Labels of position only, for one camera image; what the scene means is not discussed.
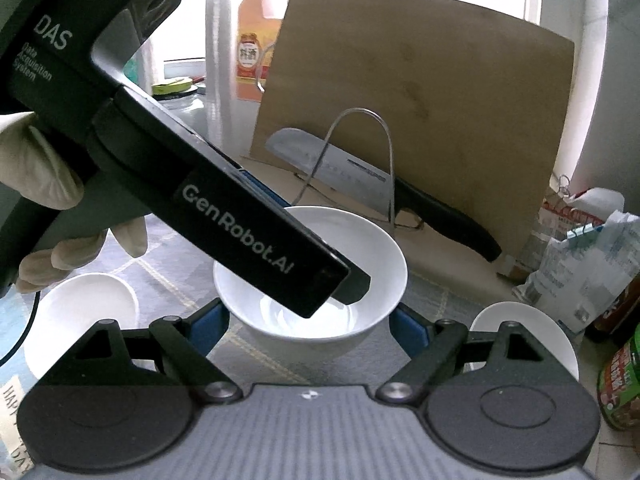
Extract white ceramic bowl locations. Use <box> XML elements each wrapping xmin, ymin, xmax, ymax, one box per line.
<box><xmin>469</xmin><ymin>301</ymin><xmax>580</xmax><ymax>382</ymax></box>
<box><xmin>23</xmin><ymin>273</ymin><xmax>140</xmax><ymax>382</ymax></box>
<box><xmin>213</xmin><ymin>206</ymin><xmax>409</xmax><ymax>361</ymax></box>

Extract glass jar with yellow lid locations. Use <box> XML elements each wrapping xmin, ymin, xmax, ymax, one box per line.
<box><xmin>152</xmin><ymin>77</ymin><xmax>209</xmax><ymax>137</ymax></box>

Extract black cable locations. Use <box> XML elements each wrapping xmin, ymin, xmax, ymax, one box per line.
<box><xmin>0</xmin><ymin>290</ymin><xmax>42</xmax><ymax>364</ymax></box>

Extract white teal printed bag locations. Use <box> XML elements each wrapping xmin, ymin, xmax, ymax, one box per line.
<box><xmin>517</xmin><ymin>187</ymin><xmax>640</xmax><ymax>334</ymax></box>

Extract cleaver with black handle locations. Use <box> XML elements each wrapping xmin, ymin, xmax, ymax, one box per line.
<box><xmin>264</xmin><ymin>127</ymin><xmax>503</xmax><ymax>263</ymax></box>

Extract orange oil bottle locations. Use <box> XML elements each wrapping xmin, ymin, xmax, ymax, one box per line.
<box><xmin>234</xmin><ymin>0</ymin><xmax>287</xmax><ymax>104</ymax></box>

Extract grey blue checked towel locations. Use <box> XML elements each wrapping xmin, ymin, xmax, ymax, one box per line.
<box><xmin>0</xmin><ymin>210</ymin><xmax>506</xmax><ymax>466</ymax></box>

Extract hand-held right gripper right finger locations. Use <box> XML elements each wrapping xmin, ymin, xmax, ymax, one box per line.
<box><xmin>376</xmin><ymin>305</ymin><xmax>549</xmax><ymax>403</ymax></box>

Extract clear cling film roll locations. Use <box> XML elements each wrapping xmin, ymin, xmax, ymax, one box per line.
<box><xmin>204</xmin><ymin>0</ymin><xmax>242</xmax><ymax>157</ymax></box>

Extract wooden cutting board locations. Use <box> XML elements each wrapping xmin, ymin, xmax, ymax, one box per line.
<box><xmin>249</xmin><ymin>0</ymin><xmax>576</xmax><ymax>274</ymax></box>

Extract green lid jar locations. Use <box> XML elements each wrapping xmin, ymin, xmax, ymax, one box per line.
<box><xmin>597</xmin><ymin>335</ymin><xmax>640</xmax><ymax>432</ymax></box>

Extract person's left hand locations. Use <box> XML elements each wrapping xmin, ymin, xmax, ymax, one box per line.
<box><xmin>0</xmin><ymin>112</ymin><xmax>149</xmax><ymax>294</ymax></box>

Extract metal wire rack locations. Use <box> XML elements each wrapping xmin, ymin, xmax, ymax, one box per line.
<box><xmin>294</xmin><ymin>107</ymin><xmax>427</xmax><ymax>232</ymax></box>

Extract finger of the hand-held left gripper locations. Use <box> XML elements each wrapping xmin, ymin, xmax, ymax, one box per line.
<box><xmin>329</xmin><ymin>257</ymin><xmax>374</xmax><ymax>307</ymax></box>

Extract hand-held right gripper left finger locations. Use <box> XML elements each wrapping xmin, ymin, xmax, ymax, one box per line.
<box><xmin>69</xmin><ymin>299</ymin><xmax>243</xmax><ymax>403</ymax></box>

